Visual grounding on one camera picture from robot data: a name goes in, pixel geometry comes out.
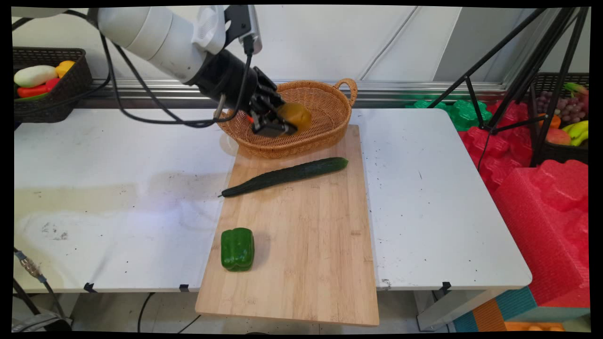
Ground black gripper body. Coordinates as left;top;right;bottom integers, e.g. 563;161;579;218
194;48;265;113

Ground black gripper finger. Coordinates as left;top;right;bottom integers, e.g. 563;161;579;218
254;67;287;108
250;105;291;138

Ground brown toy potato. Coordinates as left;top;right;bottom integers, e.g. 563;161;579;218
276;102;313;137

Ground long dark green cucumber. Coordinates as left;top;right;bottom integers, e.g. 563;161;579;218
218;157;350;198

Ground wooden cutting board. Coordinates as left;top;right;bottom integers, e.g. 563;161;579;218
195;123;380;327

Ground green bell pepper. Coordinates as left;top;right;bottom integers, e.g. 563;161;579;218
220;227;255;272

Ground dark woven storage basket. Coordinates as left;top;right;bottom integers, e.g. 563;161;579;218
13;47;94;124

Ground red toy chili pepper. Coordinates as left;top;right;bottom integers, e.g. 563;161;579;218
16;77;61;99

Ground green foam mats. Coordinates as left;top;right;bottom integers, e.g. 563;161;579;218
405;96;493;132

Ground white toy radish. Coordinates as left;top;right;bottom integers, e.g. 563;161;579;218
14;65;58;89

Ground white table leg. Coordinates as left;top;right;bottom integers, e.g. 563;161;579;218
416;288;501;332

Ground red foam mats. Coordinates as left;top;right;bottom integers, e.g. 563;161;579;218
458;100;591;309

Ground red orange toy peach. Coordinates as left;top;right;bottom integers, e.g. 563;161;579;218
546;128;572;146

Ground black fruit crate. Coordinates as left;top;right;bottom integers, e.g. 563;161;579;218
527;73;590;166

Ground purple toy grapes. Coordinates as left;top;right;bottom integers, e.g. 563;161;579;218
537;90;589;124

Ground grey floor equipment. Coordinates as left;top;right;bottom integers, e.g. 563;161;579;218
12;311;73;333

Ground teal orange foam mat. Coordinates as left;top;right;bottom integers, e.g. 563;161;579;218
452;286;591;333

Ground yellow toy bananas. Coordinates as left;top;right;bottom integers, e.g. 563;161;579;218
562;120;589;147

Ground woven wicker basket with handles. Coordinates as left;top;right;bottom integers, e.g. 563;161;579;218
214;78;359;159

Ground silver black wrist camera box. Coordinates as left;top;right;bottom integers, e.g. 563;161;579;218
224;6;263;56

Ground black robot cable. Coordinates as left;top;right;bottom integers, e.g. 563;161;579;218
12;8;256;129

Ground aluminium wall rail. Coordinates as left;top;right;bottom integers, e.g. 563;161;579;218
78;79;508;110

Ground black floor cable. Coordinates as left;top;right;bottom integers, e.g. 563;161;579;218
137;292;156;333

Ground black camera tripod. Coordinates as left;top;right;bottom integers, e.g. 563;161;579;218
426;7;590;168

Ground grey cable with metal connector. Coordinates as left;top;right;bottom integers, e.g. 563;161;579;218
13;248;67;321

